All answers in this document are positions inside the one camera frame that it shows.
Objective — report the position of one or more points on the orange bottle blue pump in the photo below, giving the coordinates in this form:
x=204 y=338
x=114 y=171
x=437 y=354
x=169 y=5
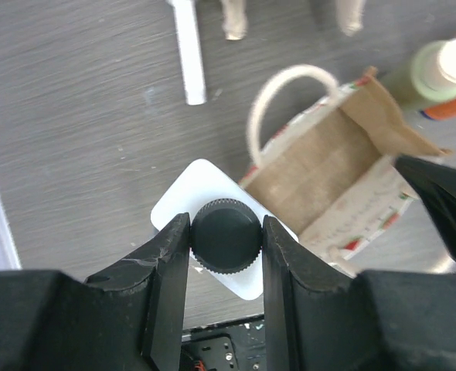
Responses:
x=440 y=112

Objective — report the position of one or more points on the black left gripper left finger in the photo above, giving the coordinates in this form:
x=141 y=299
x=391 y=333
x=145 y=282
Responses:
x=129 y=316

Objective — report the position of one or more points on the green bottle beige cap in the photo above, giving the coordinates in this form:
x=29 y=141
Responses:
x=428 y=79

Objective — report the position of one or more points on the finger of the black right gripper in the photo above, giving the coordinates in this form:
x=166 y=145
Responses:
x=436 y=186

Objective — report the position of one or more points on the white clothes rack frame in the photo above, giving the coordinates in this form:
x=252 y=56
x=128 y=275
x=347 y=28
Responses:
x=190 y=52

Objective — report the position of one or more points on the white bottle grey cap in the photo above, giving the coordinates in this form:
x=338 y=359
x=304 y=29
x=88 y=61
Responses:
x=226 y=231

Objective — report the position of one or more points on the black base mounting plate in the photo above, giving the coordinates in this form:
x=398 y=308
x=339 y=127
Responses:
x=233 y=345

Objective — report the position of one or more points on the beige jacket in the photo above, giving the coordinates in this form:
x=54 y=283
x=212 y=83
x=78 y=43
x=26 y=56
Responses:
x=348 y=13

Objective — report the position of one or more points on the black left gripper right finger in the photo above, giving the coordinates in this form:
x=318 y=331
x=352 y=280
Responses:
x=317 y=318

